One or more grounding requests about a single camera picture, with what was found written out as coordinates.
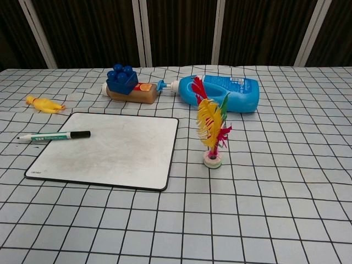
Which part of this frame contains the green whiteboard marker black cap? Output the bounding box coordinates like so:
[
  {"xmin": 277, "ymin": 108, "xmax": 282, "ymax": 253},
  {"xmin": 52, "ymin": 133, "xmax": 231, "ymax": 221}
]
[{"xmin": 16, "ymin": 130, "xmax": 92, "ymax": 144}]

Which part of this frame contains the colourful feather shuttlecock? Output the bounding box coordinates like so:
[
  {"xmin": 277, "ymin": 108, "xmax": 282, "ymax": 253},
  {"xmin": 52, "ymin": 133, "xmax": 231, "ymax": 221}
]
[{"xmin": 190, "ymin": 76, "xmax": 233, "ymax": 170}]

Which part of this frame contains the brown drink bottle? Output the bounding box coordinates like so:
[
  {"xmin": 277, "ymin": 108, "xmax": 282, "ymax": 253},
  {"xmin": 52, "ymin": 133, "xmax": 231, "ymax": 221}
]
[{"xmin": 101, "ymin": 81, "xmax": 158, "ymax": 106}]

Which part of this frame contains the white dry-erase board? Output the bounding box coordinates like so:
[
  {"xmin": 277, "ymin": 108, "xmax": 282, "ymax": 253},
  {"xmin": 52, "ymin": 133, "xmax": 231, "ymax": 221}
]
[{"xmin": 24, "ymin": 112, "xmax": 180, "ymax": 193}]

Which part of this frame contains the blue studded building block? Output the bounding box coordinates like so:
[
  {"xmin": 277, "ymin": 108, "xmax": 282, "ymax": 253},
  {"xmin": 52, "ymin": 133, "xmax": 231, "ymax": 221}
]
[{"xmin": 106, "ymin": 63, "xmax": 139, "ymax": 96}]

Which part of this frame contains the blue detergent bottle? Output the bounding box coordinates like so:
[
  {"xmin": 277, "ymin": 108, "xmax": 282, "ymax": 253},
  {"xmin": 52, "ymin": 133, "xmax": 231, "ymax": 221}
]
[{"xmin": 157, "ymin": 74, "xmax": 261, "ymax": 114}]

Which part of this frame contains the dark slatted partition panel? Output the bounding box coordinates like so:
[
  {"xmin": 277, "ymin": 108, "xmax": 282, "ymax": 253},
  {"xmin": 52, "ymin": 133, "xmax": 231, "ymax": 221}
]
[
  {"xmin": 218, "ymin": 0, "xmax": 317, "ymax": 67},
  {"xmin": 304, "ymin": 0, "xmax": 352, "ymax": 68},
  {"xmin": 31, "ymin": 0, "xmax": 146, "ymax": 69},
  {"xmin": 145, "ymin": 0, "xmax": 221, "ymax": 68},
  {"xmin": 0, "ymin": 0, "xmax": 48, "ymax": 72}
]

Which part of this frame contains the grid-pattern tablecloth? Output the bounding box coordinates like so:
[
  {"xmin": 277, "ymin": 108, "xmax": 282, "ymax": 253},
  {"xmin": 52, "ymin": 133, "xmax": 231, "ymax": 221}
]
[{"xmin": 0, "ymin": 64, "xmax": 352, "ymax": 264}]

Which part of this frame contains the yellow rubber chicken toy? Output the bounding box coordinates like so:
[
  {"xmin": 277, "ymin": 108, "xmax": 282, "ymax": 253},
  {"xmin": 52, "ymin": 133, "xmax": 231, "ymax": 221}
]
[{"xmin": 25, "ymin": 95, "xmax": 67, "ymax": 114}]

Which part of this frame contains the white partition frame post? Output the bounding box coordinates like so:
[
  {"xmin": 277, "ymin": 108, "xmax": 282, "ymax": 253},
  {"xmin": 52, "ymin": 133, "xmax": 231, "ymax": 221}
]
[
  {"xmin": 295, "ymin": 0, "xmax": 326, "ymax": 67},
  {"xmin": 18, "ymin": 0, "xmax": 58, "ymax": 70},
  {"xmin": 131, "ymin": 0, "xmax": 153, "ymax": 68},
  {"xmin": 211, "ymin": 0, "xmax": 230, "ymax": 67}
]

